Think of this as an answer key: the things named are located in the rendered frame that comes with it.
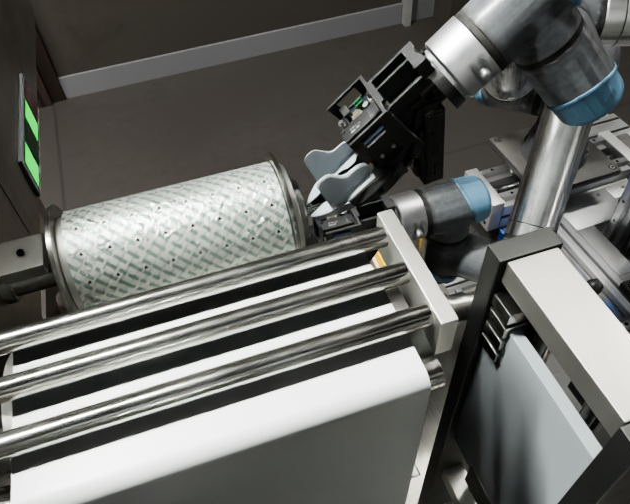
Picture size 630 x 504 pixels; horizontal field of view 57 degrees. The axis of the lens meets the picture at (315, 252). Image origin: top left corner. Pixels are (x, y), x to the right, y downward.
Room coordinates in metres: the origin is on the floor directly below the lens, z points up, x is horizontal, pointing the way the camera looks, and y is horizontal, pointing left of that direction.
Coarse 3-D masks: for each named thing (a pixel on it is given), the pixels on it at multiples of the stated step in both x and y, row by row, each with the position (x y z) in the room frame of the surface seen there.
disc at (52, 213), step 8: (48, 208) 0.46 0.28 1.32; (56, 208) 0.48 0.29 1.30; (48, 216) 0.45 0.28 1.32; (56, 216) 0.47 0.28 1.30; (48, 224) 0.43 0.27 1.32; (48, 232) 0.42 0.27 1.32; (48, 240) 0.41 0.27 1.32; (48, 248) 0.40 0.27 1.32; (56, 248) 0.42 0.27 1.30; (56, 256) 0.40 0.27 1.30; (56, 264) 0.39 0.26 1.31; (56, 272) 0.38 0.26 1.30; (56, 280) 0.38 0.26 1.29; (64, 280) 0.39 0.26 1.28; (64, 288) 0.38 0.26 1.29; (64, 296) 0.37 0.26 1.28; (72, 304) 0.37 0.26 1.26
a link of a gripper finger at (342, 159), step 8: (344, 144) 0.53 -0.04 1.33; (312, 152) 0.52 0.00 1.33; (320, 152) 0.52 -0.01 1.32; (328, 152) 0.52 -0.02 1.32; (336, 152) 0.52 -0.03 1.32; (344, 152) 0.52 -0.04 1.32; (352, 152) 0.53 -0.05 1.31; (304, 160) 0.51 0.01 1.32; (312, 160) 0.52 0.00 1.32; (320, 160) 0.52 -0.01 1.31; (328, 160) 0.52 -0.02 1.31; (336, 160) 0.52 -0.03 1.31; (344, 160) 0.53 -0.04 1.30; (352, 160) 0.52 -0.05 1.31; (360, 160) 0.52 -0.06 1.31; (312, 168) 0.52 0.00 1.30; (320, 168) 0.52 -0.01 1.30; (328, 168) 0.52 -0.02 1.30; (336, 168) 0.52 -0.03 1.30; (344, 168) 0.52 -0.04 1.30; (320, 176) 0.52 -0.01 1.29; (312, 192) 0.51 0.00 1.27; (312, 200) 0.50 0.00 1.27; (320, 200) 0.50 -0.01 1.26
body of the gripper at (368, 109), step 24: (408, 48) 0.53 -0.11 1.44; (384, 72) 0.53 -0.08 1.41; (408, 72) 0.52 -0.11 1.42; (432, 72) 0.51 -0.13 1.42; (360, 96) 0.54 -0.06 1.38; (384, 96) 0.51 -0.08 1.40; (408, 96) 0.50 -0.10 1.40; (432, 96) 0.52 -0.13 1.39; (456, 96) 0.50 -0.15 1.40; (360, 120) 0.49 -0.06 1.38; (384, 120) 0.48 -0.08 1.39; (408, 120) 0.51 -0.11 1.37; (360, 144) 0.47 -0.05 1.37; (384, 144) 0.48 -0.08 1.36; (408, 144) 0.49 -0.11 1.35
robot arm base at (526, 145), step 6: (534, 126) 1.10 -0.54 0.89; (528, 132) 1.14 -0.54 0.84; (534, 132) 1.08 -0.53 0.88; (528, 138) 1.09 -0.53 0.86; (522, 144) 1.10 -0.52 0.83; (528, 144) 1.08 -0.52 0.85; (522, 150) 1.09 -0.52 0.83; (528, 150) 1.07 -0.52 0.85; (588, 150) 1.06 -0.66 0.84; (528, 156) 1.06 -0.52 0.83; (582, 156) 1.02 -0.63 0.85; (582, 162) 1.02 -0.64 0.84
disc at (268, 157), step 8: (264, 160) 0.56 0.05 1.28; (272, 160) 0.51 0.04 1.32; (272, 168) 0.52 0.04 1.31; (280, 168) 0.50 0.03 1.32; (280, 176) 0.49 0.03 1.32; (280, 184) 0.48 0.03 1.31; (288, 192) 0.47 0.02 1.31; (288, 200) 0.46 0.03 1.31; (288, 208) 0.46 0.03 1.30; (296, 224) 0.44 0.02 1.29; (296, 232) 0.44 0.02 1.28; (296, 240) 0.43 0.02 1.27; (296, 248) 0.44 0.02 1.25
